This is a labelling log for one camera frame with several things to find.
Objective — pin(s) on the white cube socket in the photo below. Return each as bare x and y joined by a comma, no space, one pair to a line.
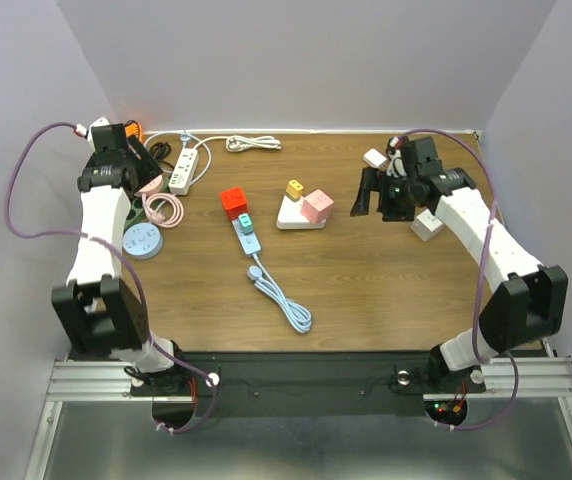
426,225

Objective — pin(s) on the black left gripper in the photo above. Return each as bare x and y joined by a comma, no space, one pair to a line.
150,168

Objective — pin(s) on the round light blue socket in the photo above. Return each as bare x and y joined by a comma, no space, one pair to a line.
142,241

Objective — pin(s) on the yellow small plug adapter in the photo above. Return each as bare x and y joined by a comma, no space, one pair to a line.
294,190

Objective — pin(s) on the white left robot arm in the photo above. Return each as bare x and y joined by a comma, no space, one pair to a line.
99,312

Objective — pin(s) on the orange power strip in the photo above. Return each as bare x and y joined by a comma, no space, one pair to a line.
133,128

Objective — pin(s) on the light blue power strip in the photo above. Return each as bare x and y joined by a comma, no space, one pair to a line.
249,242

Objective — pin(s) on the red cube socket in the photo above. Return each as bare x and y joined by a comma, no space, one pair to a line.
234,203

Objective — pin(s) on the white long power strip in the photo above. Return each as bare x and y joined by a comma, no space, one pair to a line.
183,172

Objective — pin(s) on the teal small plug adapter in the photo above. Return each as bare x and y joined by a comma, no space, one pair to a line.
245,224

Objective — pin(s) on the dark green power strip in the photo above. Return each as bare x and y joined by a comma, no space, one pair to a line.
136,214

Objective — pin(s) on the pink cube socket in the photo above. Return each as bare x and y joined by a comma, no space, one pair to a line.
317,206

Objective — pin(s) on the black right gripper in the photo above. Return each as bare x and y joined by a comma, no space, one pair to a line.
372,180

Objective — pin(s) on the white triangular power strip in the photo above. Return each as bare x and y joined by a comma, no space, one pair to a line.
290,217

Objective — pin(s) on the round pink socket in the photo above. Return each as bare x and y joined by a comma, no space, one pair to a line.
151,188

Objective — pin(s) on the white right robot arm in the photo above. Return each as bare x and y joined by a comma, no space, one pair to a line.
527,297

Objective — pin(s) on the white flat charger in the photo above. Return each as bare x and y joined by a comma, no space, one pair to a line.
374,159

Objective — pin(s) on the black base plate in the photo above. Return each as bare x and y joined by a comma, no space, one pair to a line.
306,384

